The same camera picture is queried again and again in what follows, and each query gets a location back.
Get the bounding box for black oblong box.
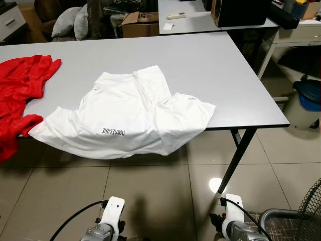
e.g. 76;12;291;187
271;3;301;30

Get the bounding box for black wire-cage standing fan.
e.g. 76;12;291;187
293;178;321;241

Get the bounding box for small grey table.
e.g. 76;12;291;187
158;0;279;36

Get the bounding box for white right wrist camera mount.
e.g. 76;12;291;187
222;194;246;236

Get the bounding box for black wooden speaker box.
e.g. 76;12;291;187
211;0;274;28

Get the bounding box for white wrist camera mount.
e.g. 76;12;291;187
222;194;246;236
99;196;125;236

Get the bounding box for white desk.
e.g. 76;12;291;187
258;19;321;101

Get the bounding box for white printed t-shirt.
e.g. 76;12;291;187
28;65;217;159

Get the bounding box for white bin with blue lid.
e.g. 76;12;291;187
283;75;321;130

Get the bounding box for grey pillow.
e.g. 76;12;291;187
52;7;82;38
74;5;91;41

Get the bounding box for large grey table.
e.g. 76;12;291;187
0;31;290;195

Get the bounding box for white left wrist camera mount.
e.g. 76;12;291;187
99;196;125;236

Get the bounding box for brown cardboard box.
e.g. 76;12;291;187
121;11;159;38

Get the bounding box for white drawer cabinet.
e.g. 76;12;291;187
0;3;27;41

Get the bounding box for red garment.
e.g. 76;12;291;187
0;54;62;162

